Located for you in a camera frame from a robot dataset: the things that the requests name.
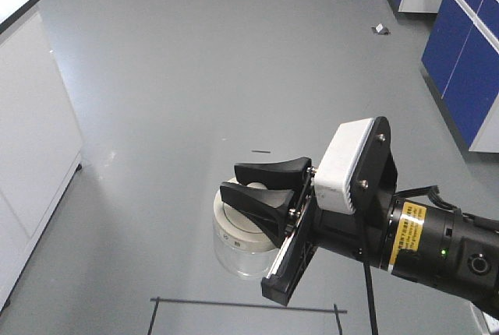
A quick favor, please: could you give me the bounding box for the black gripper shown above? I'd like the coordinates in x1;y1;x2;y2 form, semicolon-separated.
219;157;398;305

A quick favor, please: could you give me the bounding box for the glass jar with white lid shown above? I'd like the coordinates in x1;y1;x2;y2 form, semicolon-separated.
213;192;278;280

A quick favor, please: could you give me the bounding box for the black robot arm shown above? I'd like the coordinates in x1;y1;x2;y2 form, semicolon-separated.
220;165;498;317

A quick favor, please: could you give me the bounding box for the black camera cable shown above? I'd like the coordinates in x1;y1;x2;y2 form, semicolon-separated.
362;260;380;335

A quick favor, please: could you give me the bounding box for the white lab bench cabinet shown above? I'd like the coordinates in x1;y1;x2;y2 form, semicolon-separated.
1;0;83;308

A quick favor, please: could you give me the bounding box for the blue lab cabinet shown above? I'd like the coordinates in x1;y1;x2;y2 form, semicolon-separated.
422;0;498;153

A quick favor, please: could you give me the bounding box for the grey floor socket box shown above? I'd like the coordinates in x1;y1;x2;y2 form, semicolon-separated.
371;23;391;36

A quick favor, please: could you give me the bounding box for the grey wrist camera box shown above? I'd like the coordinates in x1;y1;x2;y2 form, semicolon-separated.
313;118;375;215

